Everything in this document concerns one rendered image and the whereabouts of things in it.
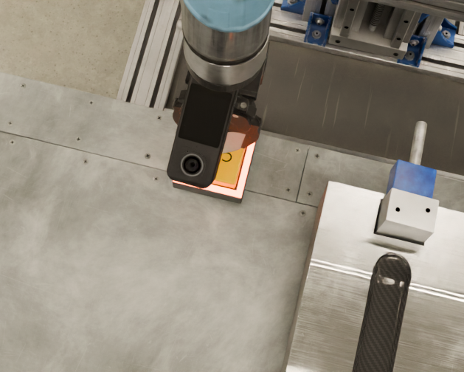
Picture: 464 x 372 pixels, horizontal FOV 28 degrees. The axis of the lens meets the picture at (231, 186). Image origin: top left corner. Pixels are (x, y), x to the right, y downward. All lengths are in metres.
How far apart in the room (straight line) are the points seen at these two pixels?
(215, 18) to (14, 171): 0.43
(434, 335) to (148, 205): 0.34
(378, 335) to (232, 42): 0.35
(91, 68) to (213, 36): 1.28
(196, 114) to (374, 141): 0.90
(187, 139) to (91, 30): 1.20
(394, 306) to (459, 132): 0.86
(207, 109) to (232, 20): 0.16
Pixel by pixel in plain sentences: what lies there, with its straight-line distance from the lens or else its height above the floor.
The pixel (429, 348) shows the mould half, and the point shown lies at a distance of 0.95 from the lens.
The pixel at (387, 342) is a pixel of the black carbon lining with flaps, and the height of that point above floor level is 0.88.
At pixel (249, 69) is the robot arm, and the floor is 1.07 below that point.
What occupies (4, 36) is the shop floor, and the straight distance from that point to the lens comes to 2.07.
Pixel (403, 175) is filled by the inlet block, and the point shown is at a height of 0.91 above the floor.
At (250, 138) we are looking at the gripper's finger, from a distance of 0.95.
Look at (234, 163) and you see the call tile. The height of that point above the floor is 0.83.
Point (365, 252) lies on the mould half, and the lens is 0.95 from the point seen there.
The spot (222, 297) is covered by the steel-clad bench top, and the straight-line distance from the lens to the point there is 1.02.
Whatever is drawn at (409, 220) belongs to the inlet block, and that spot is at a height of 0.92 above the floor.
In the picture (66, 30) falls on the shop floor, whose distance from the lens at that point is 2.06.
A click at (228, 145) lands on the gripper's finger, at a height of 0.88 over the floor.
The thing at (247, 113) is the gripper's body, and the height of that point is 0.98.
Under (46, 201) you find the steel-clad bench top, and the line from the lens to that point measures 1.06.
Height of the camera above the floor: 1.80
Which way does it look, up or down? 71 degrees down
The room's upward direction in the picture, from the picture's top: 6 degrees clockwise
